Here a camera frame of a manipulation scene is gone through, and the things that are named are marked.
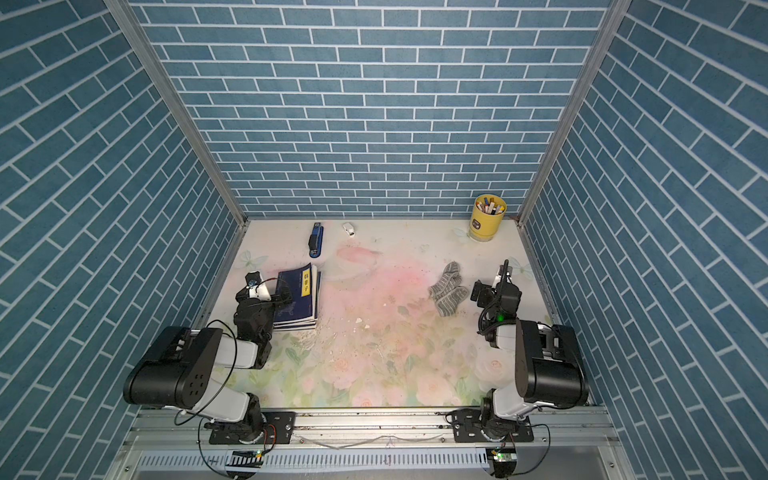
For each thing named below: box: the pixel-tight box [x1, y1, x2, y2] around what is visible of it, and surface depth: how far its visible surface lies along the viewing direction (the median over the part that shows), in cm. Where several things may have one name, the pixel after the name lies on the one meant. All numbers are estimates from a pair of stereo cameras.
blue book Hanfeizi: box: [271, 262, 318, 325], surface depth 91 cm
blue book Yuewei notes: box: [273, 271, 321, 331], surface depth 89 cm
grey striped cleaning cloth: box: [428, 261, 469, 317], surface depth 98 cm
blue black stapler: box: [308, 222, 324, 259], surface depth 111 cm
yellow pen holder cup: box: [469, 194, 507, 242], surface depth 110 cm
